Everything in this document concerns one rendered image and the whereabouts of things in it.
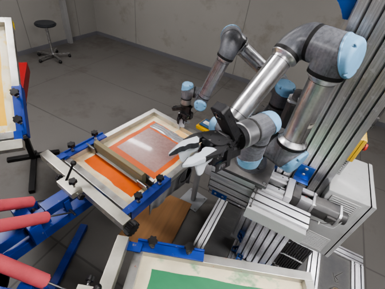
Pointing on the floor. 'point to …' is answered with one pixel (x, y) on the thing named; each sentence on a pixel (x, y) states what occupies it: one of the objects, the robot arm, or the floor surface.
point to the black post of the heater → (30, 162)
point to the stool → (48, 39)
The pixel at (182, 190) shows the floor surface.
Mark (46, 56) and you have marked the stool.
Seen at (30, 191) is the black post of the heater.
